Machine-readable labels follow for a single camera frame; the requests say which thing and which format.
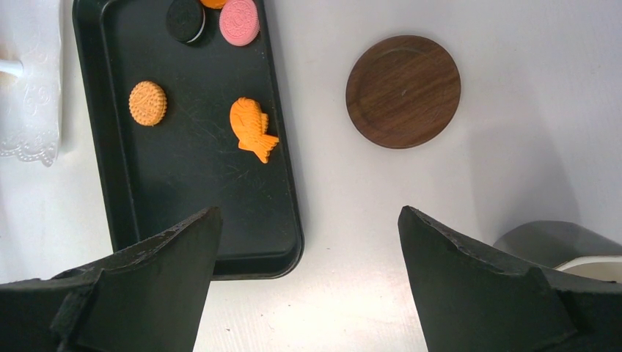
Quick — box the brown round coaster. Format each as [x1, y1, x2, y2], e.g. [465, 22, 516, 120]
[345, 35, 461, 150]

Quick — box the black serving tray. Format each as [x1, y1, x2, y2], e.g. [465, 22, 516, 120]
[72, 1, 304, 280]

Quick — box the grey mug white inside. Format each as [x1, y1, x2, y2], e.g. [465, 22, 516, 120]
[494, 221, 621, 283]

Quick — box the orange fish pastry lower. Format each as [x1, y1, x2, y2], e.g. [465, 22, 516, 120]
[230, 97, 279, 164]

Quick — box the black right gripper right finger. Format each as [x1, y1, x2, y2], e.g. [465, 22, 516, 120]
[398, 206, 621, 351]

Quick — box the small orange cookie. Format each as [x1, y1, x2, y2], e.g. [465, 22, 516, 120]
[128, 81, 167, 126]

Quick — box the white three-tier dessert stand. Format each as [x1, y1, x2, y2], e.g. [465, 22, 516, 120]
[1, 1, 63, 167]

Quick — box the black sandwich cookie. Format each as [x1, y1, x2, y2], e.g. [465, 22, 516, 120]
[165, 0, 207, 44]

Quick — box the orange round pastry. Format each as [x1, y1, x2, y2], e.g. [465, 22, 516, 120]
[200, 0, 227, 10]

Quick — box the pink macaron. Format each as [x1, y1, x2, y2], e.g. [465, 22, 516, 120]
[219, 0, 260, 47]

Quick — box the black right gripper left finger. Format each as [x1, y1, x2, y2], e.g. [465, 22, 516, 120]
[1, 208, 222, 351]

